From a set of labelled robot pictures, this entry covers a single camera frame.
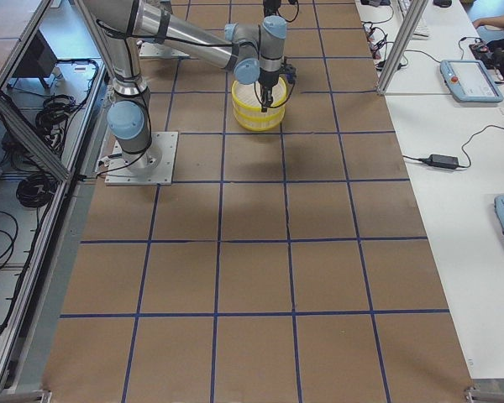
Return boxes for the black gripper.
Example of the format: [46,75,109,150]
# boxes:
[259,56,297,113]

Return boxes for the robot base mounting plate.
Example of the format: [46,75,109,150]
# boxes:
[104,132,179,186]

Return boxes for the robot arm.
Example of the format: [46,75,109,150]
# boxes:
[79,1,296,185]

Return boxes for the person forearm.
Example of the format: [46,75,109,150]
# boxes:
[472,15,504,29]

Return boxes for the white steamer cloth liner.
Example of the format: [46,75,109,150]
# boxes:
[232,78,287,108]

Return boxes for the yellow lower steamer layer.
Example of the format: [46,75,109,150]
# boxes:
[233,107,286,132]

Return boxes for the black laptop power brick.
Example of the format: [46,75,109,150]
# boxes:
[418,154,460,170]

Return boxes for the aluminium frame post right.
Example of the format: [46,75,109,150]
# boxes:
[377,0,430,95]

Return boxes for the coiled black cables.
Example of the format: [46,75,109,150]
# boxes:
[15,171,60,209]

